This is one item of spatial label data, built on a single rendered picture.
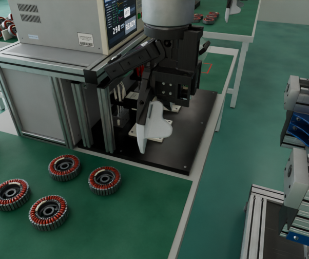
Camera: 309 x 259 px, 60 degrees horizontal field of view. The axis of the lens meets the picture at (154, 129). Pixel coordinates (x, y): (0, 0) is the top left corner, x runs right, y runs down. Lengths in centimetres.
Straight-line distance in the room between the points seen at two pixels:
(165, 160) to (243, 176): 119
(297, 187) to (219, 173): 140
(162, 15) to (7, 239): 76
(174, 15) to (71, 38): 70
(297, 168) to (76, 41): 81
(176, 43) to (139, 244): 58
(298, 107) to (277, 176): 112
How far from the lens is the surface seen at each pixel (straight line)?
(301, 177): 73
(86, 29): 100
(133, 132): 113
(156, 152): 105
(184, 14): 39
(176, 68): 42
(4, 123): 143
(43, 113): 113
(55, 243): 87
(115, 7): 102
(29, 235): 91
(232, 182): 206
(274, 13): 635
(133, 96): 110
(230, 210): 189
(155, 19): 39
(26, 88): 111
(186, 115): 127
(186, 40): 40
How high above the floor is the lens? 146
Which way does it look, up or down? 36 degrees down
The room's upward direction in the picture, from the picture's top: straight up
